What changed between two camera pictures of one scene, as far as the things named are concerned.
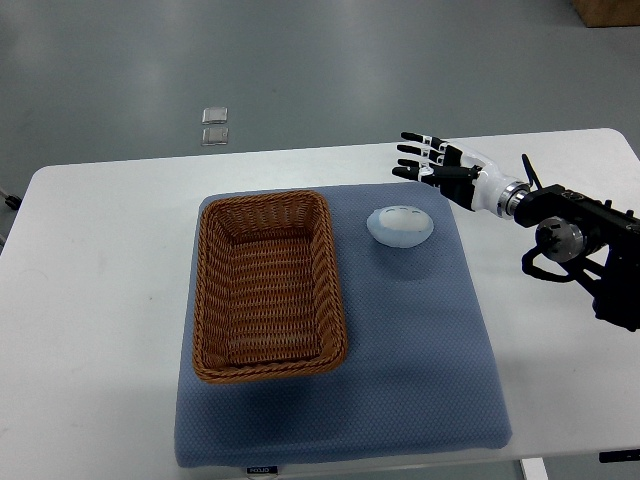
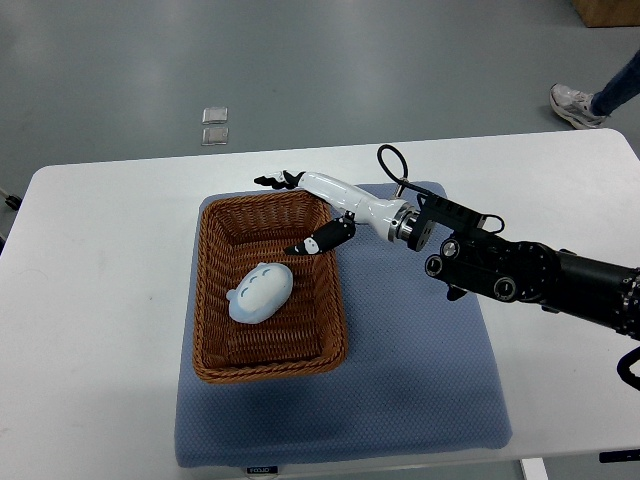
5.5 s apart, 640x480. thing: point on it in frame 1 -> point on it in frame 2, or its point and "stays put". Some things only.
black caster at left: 13,201 stays put
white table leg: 534,468 stays put
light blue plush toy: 399,226 -> 260,293
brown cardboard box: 609,13 stays put
